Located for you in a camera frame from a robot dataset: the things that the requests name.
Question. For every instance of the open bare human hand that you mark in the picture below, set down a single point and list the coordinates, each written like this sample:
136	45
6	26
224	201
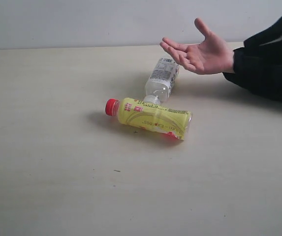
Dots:
211	56

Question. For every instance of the yellow label bottle red cap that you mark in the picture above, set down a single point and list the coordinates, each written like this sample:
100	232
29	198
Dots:
150	117

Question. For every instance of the black sleeved forearm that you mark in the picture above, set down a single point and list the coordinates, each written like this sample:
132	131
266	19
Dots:
258	64

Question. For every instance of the clear bottle white text label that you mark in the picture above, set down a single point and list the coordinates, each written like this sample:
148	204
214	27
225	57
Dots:
161	81

